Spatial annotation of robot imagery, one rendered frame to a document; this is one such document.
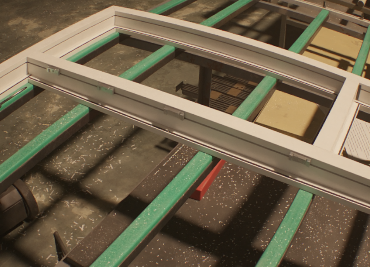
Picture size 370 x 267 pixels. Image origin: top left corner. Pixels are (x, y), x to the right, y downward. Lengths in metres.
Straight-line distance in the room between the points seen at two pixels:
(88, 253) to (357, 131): 1.00
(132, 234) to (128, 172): 1.48
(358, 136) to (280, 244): 0.83
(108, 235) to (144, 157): 1.23
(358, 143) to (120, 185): 1.19
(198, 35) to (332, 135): 0.60
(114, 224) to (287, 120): 0.70
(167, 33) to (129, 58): 1.87
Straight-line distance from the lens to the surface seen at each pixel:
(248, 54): 1.36
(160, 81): 3.03
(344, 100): 1.16
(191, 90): 2.29
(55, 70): 1.22
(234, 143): 0.98
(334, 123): 1.05
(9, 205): 1.92
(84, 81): 1.16
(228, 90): 2.32
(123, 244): 0.81
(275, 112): 1.60
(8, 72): 1.27
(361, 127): 1.65
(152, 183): 1.34
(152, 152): 2.42
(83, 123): 1.15
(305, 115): 1.63
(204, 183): 1.28
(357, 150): 1.52
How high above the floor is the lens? 1.47
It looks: 34 degrees down
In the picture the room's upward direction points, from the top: 3 degrees clockwise
